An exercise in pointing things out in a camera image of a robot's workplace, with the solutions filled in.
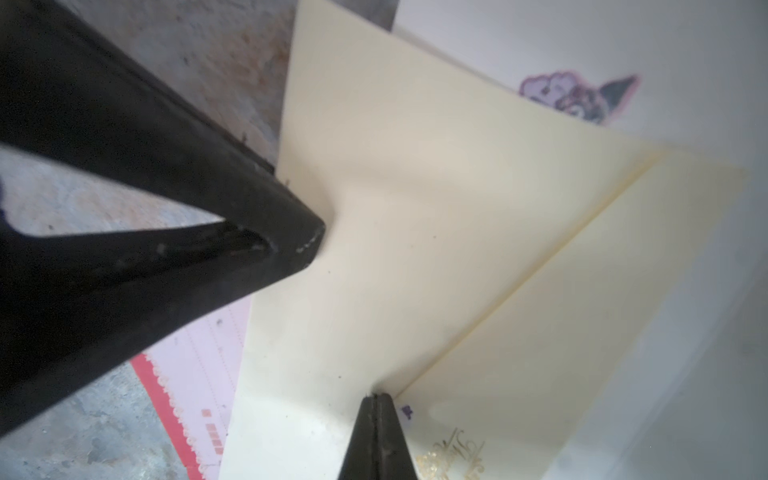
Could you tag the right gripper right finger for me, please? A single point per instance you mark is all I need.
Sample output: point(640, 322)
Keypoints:
point(393, 460)

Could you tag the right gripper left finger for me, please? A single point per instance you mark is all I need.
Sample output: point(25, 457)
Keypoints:
point(360, 459)

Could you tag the cream white envelope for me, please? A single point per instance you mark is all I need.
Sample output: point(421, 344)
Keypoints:
point(637, 349)

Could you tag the red bordered card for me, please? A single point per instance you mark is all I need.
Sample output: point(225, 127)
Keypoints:
point(191, 377)

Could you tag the yellow envelope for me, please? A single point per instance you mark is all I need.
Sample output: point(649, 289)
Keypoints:
point(440, 190)

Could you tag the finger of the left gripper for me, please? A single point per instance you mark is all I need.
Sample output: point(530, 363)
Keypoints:
point(74, 307)

